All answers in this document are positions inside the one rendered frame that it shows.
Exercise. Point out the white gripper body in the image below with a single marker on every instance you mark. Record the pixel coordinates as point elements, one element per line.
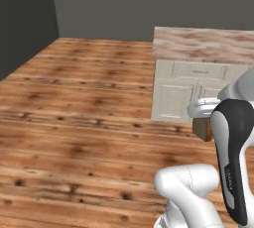
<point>201,108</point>

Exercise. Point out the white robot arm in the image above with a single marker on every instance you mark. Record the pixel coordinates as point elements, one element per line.
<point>188,185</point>

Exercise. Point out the pale grey cupboard door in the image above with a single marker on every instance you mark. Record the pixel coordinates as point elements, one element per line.
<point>211,90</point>
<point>172,101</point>

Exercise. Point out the brown wooden stool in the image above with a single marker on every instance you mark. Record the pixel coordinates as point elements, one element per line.
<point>202,129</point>

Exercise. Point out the pale grey drawer front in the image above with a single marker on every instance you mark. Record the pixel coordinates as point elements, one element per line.
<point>185,70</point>

